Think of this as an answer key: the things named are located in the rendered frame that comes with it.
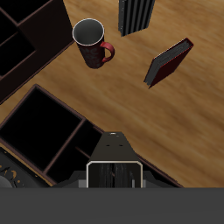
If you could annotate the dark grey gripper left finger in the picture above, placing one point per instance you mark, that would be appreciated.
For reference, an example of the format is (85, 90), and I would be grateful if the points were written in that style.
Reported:
(78, 182)

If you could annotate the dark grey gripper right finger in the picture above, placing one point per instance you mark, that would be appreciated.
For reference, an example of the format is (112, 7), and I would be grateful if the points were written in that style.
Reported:
(148, 182)

